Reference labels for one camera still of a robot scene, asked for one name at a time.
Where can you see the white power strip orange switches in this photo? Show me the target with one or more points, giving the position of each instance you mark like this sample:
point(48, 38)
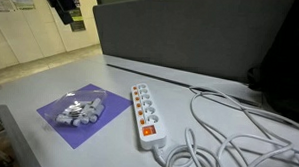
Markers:
point(147, 117)

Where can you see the clear plastic bag of batteries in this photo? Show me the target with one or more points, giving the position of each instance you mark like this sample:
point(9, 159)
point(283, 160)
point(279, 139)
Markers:
point(76, 107)

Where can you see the purple paper mat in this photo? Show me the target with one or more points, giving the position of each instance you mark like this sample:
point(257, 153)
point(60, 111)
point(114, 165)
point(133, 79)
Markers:
point(84, 124)

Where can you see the grey partition panel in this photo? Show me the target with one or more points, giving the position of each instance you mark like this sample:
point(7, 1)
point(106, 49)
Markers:
point(191, 31)

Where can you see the dark wall sign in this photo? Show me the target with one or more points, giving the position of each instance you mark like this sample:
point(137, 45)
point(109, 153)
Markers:
point(78, 19)

